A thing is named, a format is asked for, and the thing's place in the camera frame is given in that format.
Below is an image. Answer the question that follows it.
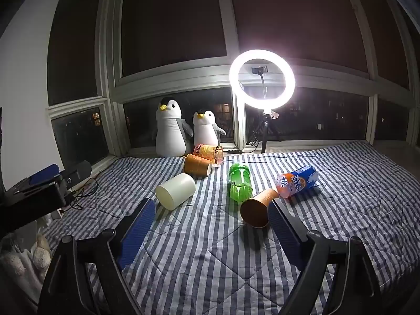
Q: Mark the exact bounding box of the black tripod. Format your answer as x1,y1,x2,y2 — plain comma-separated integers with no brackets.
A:
246,110,283,154

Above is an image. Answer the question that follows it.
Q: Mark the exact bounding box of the white window frame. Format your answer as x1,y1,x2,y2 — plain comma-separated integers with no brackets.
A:
47,0,420,168

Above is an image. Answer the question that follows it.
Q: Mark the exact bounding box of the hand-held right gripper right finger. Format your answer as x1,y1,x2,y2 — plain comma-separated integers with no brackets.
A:
268,199,383,315

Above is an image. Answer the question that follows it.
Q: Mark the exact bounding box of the beige plush toy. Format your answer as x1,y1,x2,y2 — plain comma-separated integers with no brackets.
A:
0,231,53,304

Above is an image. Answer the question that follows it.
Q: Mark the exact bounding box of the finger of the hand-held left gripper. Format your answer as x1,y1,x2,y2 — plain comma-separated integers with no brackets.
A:
6,163,62,193
61,160,93,184

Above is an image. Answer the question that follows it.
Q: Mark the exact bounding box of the blue white striped blanket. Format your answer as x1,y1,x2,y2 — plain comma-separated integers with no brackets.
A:
42,141,420,315

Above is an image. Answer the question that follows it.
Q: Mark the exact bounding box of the small penguin plush toy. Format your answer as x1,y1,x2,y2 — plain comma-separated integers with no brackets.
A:
192,111,227,148

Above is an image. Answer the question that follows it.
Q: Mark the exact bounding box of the white ring light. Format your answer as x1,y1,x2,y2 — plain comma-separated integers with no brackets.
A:
229,49,296,111

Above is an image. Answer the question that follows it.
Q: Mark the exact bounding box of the white cup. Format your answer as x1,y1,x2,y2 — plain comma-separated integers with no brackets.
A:
155,173,197,211

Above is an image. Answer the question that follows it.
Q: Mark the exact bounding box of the brown paper cup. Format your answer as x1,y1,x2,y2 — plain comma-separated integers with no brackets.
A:
240,188,280,230

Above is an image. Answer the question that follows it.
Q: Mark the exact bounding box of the large penguin plush toy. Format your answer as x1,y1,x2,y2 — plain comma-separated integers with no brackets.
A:
155,97,195,157

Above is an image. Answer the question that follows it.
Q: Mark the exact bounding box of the orange paper cup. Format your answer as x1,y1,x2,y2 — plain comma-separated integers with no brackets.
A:
183,153,212,177

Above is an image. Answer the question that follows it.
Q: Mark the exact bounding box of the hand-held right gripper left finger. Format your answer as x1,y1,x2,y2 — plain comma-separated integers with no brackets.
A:
38,198,156,315

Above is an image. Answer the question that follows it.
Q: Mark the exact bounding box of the black phone holder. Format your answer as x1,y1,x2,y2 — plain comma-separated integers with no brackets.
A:
251,66,270,99

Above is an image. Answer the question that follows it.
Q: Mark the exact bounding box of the green plastic bottle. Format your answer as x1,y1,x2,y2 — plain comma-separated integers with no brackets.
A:
228,163,254,202

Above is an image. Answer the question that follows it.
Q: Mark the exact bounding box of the black cable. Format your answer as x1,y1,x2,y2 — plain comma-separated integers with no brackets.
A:
64,176,99,211

